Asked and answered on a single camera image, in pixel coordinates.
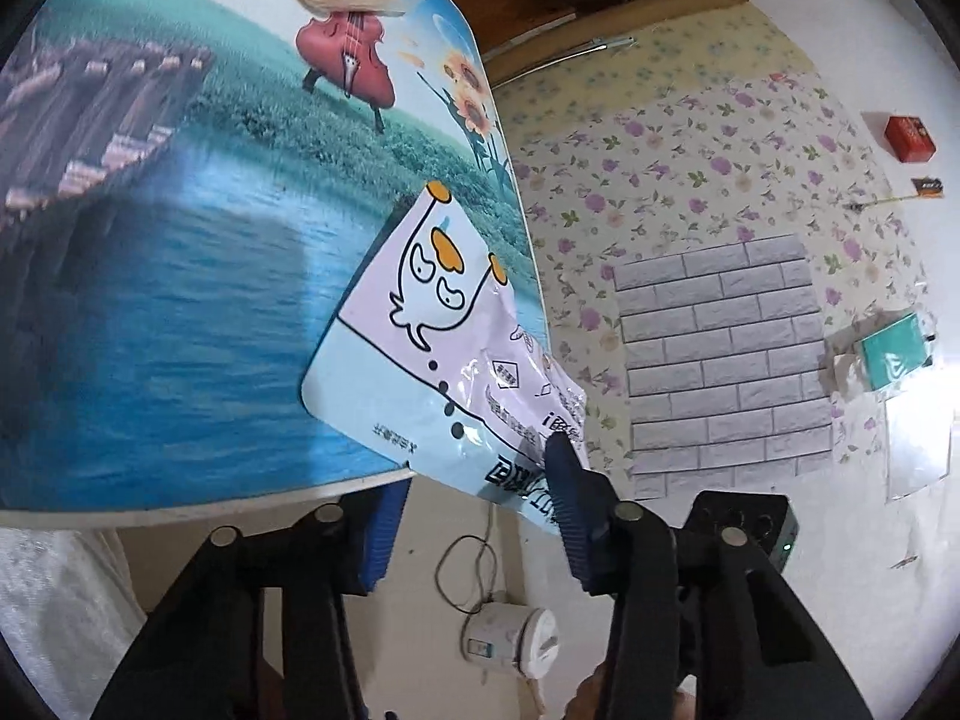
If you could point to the white cartoon print packet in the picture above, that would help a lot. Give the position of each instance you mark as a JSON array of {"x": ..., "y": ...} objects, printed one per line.
[{"x": 420, "y": 360}]

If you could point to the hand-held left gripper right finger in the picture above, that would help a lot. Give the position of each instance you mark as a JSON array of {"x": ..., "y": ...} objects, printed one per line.
[{"x": 574, "y": 510}]

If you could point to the person's right hand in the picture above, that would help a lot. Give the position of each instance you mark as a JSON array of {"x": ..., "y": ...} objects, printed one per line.
[{"x": 596, "y": 694}]

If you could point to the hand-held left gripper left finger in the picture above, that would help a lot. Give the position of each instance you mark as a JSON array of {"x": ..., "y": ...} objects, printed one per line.
[{"x": 379, "y": 540}]

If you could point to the teal box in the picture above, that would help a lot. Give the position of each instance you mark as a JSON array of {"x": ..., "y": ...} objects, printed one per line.
[{"x": 892, "y": 356}]

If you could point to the small red box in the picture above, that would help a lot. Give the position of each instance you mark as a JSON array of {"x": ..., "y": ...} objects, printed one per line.
[{"x": 910, "y": 136}]

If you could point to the clear plastic sheet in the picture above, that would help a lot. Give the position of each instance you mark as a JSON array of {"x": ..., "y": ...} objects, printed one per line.
[{"x": 919, "y": 450}]

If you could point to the grey brick wall panel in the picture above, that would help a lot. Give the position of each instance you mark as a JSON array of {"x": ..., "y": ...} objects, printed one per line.
[{"x": 720, "y": 367}]

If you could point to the white round floor appliance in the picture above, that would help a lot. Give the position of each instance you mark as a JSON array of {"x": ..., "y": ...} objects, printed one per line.
[{"x": 502, "y": 637}]

